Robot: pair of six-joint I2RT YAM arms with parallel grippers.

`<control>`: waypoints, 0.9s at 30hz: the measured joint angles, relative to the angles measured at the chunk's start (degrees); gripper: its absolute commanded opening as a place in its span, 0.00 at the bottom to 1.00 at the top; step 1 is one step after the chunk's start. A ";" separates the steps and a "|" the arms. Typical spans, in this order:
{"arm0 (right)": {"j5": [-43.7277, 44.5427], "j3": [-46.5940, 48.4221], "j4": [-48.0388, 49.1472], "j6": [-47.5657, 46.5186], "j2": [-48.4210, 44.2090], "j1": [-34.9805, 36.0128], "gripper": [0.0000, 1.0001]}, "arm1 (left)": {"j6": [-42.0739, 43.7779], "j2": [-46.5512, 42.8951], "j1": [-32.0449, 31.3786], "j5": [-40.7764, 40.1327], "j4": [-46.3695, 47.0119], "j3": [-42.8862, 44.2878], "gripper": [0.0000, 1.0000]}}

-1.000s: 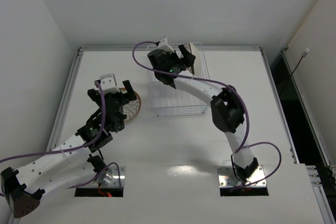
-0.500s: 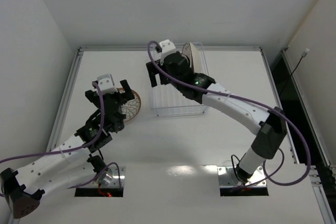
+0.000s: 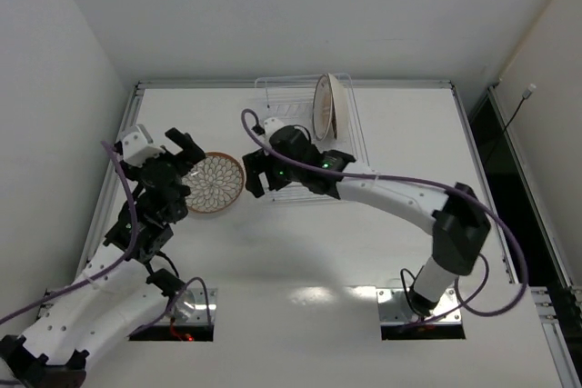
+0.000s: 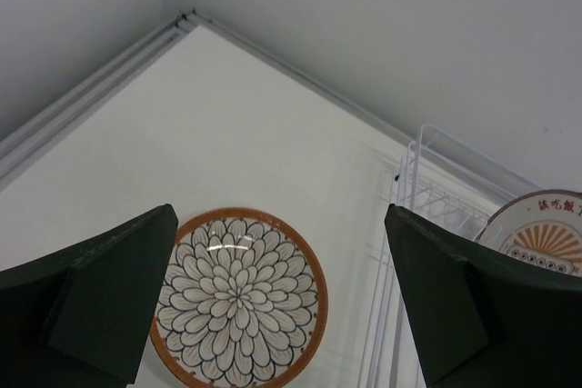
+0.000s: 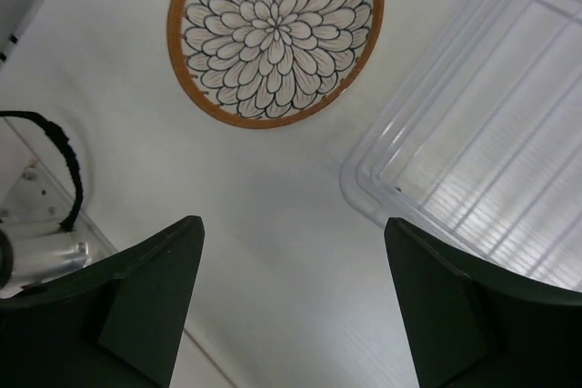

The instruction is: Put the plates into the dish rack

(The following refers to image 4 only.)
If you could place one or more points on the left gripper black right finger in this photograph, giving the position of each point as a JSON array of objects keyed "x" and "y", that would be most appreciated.
[{"x": 480, "y": 318}]

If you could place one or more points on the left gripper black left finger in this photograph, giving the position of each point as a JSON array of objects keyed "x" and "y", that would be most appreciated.
[{"x": 80, "y": 317}]

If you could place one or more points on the orange sunburst glass plate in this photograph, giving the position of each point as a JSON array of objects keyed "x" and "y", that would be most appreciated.
[{"x": 542, "y": 229}]

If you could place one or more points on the flower pattern plate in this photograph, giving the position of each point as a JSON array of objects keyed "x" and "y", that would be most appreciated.
[{"x": 244, "y": 302}]

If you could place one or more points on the white wire dish rack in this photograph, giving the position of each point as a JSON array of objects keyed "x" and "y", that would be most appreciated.
[{"x": 454, "y": 187}]

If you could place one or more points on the aluminium table frame rail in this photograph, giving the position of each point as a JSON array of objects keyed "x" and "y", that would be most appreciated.
[{"x": 33, "y": 139}]

